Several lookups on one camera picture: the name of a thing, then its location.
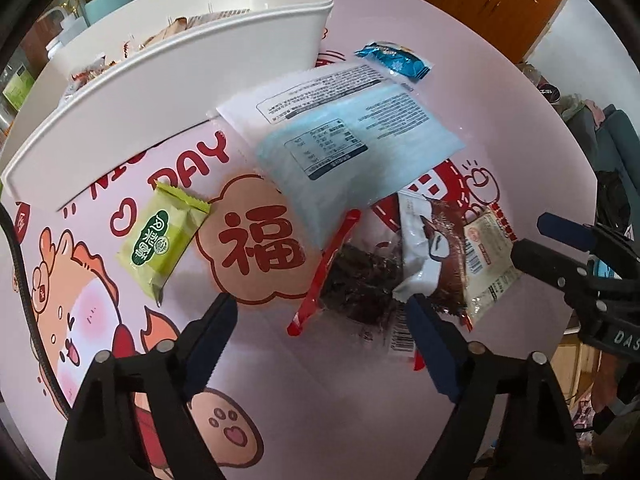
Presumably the dark green sofa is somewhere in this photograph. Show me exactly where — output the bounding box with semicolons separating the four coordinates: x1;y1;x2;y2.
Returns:
566;104;639;242

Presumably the light blue snack bag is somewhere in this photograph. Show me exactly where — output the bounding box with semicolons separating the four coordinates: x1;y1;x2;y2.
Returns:
256;84;464;249

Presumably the white plastic storage bin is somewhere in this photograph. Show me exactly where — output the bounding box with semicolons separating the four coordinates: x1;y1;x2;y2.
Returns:
1;0;334;211

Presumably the glass bottle green label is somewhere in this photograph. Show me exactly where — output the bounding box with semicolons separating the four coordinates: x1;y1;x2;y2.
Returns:
1;64;35;110

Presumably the teal canister brown lid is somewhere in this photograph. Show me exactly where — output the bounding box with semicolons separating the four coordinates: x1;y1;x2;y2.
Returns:
84;0;132;25

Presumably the dark dried fruit packet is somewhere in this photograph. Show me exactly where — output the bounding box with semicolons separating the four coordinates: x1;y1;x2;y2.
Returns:
286;209;402;359

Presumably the small blue candy packet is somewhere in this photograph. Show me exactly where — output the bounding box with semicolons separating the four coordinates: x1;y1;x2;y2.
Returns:
354;41;432;82

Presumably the red clear candy packet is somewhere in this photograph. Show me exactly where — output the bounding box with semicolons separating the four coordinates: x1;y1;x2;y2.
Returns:
70;55;117;82

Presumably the brown white chocolate packet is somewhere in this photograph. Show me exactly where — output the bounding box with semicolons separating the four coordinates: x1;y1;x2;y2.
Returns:
393;191;472;328

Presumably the small green snack packet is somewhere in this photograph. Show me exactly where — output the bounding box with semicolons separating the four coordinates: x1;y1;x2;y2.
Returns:
117;182;210;306

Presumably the white squeeze wash bottle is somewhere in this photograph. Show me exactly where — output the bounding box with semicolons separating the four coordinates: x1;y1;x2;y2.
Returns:
46;6;88;60

